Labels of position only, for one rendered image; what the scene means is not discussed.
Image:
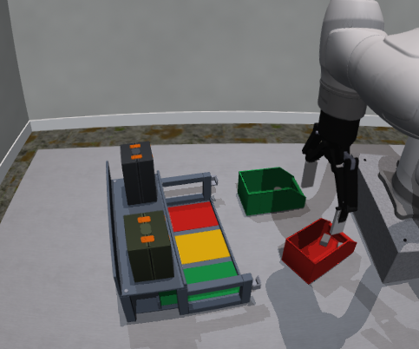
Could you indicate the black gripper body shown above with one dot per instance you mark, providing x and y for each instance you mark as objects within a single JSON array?
[{"x": 339, "y": 134}]

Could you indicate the green bin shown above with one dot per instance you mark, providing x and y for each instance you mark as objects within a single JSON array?
[{"x": 262, "y": 198}]

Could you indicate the black case with orange handles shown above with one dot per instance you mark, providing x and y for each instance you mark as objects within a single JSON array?
[{"x": 138, "y": 172}]

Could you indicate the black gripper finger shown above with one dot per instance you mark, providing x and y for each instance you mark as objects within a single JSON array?
[
  {"x": 346, "y": 184},
  {"x": 310, "y": 166}
]

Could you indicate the grey metal shelf rack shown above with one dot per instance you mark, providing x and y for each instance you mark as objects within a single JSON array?
[{"x": 202, "y": 252}]

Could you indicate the red bin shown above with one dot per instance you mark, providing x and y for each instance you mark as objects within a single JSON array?
[{"x": 304, "y": 244}]

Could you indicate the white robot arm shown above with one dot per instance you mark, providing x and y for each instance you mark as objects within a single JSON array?
[{"x": 361, "y": 64}]

